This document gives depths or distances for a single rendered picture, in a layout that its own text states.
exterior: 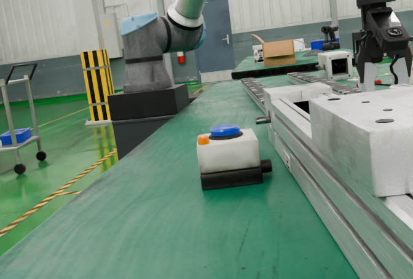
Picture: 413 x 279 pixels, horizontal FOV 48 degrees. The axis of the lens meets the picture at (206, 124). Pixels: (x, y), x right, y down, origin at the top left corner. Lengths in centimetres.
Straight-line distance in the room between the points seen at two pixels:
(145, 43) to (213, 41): 1048
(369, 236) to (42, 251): 33
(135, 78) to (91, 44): 581
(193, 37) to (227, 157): 92
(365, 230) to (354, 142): 6
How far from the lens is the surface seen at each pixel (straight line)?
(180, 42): 147
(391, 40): 86
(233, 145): 59
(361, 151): 30
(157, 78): 141
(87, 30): 721
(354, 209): 35
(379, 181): 29
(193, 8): 142
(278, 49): 298
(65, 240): 53
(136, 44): 140
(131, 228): 52
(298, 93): 76
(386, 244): 30
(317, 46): 442
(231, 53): 1181
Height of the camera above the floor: 96
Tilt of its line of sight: 10 degrees down
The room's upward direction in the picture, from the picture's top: 7 degrees counter-clockwise
